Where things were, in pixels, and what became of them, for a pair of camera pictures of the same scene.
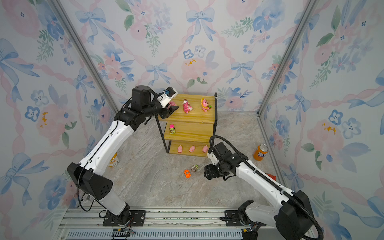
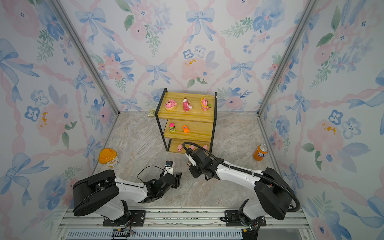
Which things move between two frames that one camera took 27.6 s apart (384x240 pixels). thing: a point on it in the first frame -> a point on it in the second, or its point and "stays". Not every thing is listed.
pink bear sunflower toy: (205, 105) stays
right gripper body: (214, 170) -> (196, 171)
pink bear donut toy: (172, 104) stays
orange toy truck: (187, 173) -> (185, 129)
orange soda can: (260, 152) stays
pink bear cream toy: (186, 106) stays
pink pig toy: (180, 149) stays
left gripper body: (155, 109) -> (175, 185)
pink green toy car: (172, 129) stays
